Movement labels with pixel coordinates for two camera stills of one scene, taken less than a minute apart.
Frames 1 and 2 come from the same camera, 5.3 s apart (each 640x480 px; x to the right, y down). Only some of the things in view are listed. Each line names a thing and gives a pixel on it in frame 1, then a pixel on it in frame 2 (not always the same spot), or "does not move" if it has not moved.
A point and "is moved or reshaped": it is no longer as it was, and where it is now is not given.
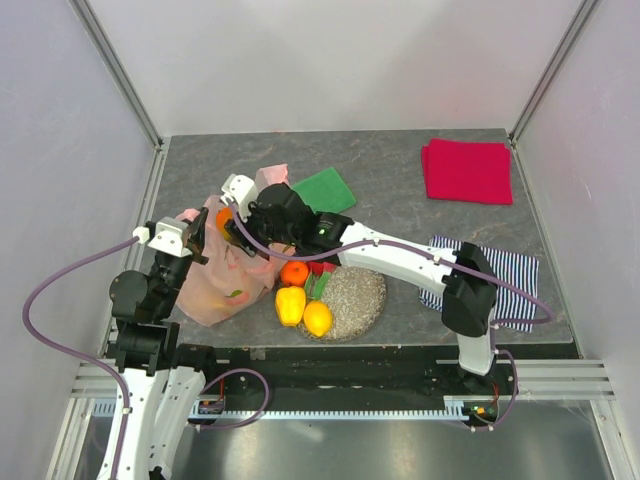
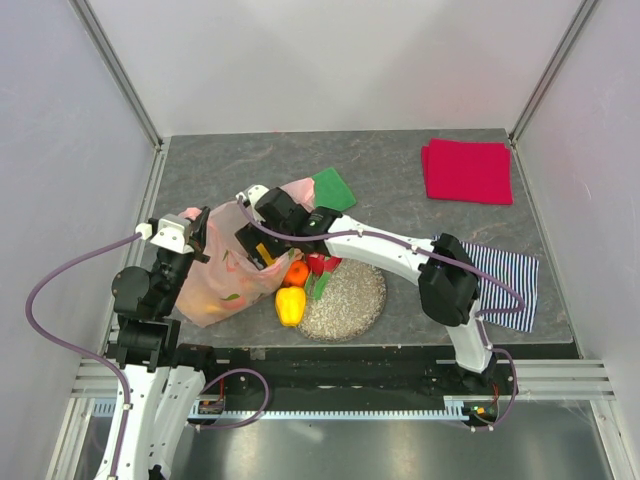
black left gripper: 196,239 does not move
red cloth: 467,170 does not move
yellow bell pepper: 291,302 does not move
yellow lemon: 318,317 is moved or reshaped
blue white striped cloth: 520,273 does not move
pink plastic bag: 234,281 is moved or reshaped
